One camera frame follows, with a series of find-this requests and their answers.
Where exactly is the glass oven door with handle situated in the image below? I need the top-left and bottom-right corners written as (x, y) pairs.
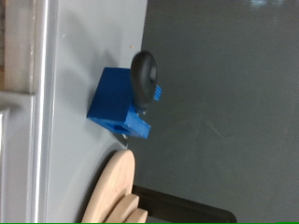
top-left (0, 0), bottom-right (36, 224)

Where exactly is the grey backdrop curtain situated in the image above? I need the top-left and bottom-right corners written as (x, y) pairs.
top-left (129, 0), bottom-right (299, 224)

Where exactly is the thin bread slice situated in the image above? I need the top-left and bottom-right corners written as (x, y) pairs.
top-left (104, 193), bottom-right (140, 224)

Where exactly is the metal spatula with blue block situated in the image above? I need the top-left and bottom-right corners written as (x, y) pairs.
top-left (86, 50), bottom-right (164, 149)

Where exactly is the round wooden cutting board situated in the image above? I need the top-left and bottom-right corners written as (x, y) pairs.
top-left (81, 148), bottom-right (136, 224)

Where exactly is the black metal bookend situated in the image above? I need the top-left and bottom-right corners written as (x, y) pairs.
top-left (132, 185), bottom-right (238, 224)

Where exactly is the wide bread slice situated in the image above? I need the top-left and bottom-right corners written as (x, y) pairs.
top-left (124, 207), bottom-right (150, 224)

